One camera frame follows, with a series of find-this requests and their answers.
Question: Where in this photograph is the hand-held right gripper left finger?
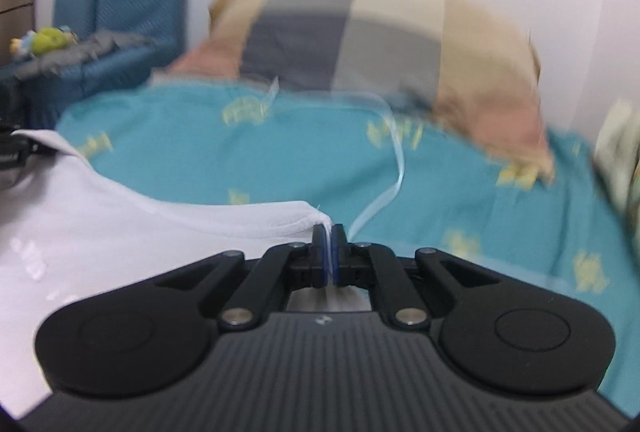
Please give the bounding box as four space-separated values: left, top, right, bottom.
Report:
152 224 333 332

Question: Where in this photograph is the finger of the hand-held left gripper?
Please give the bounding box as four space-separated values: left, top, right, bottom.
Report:
0 126 55 174

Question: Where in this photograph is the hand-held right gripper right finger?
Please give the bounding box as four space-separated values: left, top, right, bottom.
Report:
332 224 501 332

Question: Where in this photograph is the white shirt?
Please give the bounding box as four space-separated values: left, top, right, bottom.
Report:
0 129 333 420

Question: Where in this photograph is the green plush toy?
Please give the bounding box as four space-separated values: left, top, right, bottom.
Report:
9 27 77 59

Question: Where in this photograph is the teal printed bed sheet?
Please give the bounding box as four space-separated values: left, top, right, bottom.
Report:
56 79 640 408

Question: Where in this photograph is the grey cloth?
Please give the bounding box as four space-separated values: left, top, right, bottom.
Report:
11 30 157 79

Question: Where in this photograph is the checked beige grey pillow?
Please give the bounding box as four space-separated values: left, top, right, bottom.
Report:
167 0 557 185

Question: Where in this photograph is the pale green cloth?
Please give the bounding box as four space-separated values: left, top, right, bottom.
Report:
592 98 640 225

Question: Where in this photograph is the white ribbon strap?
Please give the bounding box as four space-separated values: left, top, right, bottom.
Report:
295 91 406 238

